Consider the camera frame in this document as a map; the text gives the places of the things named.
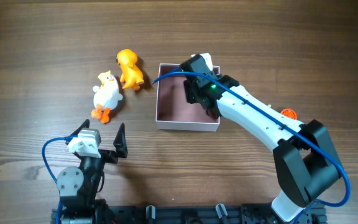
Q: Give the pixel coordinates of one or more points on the orange ribbed round toy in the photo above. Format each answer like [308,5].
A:
[290,113]

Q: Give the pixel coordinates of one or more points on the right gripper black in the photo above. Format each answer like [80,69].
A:
[190,92]

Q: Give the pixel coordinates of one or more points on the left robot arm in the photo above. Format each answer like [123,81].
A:
[78,186]

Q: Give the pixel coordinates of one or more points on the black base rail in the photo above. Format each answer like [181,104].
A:
[243,214]

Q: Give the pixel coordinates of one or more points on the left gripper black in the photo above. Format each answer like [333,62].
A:
[105,154]

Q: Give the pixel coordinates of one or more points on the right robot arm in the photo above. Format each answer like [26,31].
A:
[308,168]

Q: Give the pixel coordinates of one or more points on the white plush duck toy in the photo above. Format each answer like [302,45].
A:
[106,97]

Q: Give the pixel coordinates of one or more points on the white cardboard box pink interior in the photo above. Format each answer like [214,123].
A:
[173,112]

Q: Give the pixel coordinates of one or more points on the orange plastic dinosaur toy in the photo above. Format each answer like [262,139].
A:
[131,76]

